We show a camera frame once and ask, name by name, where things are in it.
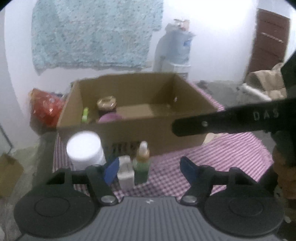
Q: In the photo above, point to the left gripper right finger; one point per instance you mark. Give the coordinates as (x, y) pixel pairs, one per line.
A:
(203, 178)

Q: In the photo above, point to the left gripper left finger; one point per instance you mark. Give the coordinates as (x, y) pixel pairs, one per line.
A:
(97, 179)

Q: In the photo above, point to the white cylindrical jar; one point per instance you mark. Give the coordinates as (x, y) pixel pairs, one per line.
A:
(85, 149)

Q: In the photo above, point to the green dropper bottle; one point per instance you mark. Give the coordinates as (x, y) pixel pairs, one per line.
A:
(141, 164)

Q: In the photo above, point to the green glue stick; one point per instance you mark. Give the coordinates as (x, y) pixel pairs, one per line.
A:
(84, 117)

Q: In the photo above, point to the gold lid dark jar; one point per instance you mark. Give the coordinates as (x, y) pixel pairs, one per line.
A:
(106, 105)

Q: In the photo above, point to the person's right hand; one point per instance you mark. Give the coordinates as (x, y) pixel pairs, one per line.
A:
(286, 176)

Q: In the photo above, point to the purple checkered tablecloth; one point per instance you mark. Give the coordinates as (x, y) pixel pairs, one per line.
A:
(224, 151)

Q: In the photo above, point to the beige jacket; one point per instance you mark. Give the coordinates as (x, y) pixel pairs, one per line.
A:
(267, 85)

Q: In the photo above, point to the brown cardboard box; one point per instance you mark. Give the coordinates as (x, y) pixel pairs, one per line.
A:
(148, 103)

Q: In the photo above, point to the brown wooden door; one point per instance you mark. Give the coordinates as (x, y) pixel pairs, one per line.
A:
(271, 39)

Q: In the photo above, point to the red plastic bag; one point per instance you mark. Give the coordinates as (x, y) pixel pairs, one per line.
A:
(46, 107)

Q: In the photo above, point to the small cardboard box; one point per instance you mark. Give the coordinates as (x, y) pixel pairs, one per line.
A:
(10, 172)

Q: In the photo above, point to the white water dispenser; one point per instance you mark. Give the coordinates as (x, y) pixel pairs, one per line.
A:
(161, 64)

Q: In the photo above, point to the floral blue wall cloth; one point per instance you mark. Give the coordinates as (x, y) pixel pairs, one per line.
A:
(93, 34)

